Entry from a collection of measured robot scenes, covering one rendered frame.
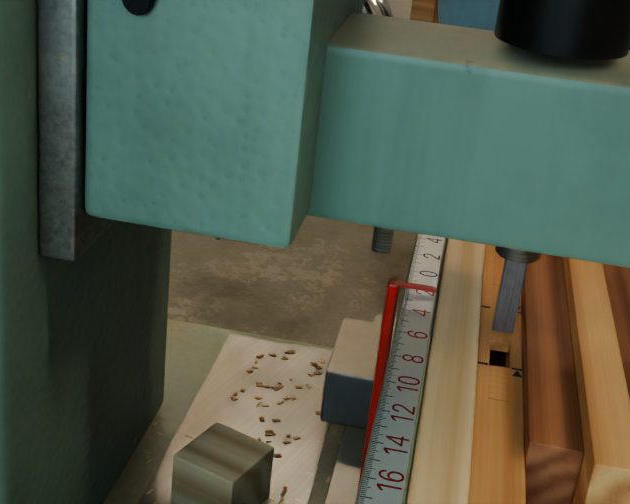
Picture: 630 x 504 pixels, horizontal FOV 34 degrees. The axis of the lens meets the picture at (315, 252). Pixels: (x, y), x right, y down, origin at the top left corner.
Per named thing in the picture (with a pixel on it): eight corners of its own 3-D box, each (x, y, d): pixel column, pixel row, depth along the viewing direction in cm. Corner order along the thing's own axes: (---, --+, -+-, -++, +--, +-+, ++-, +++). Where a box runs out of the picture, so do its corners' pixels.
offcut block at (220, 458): (169, 506, 54) (172, 454, 53) (212, 471, 57) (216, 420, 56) (228, 536, 52) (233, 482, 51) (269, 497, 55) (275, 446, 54)
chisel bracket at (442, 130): (649, 311, 39) (706, 97, 36) (292, 251, 41) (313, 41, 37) (629, 239, 46) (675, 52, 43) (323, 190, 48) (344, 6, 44)
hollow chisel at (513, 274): (513, 334, 44) (535, 227, 42) (492, 330, 44) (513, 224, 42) (513, 324, 45) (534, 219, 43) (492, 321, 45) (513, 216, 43)
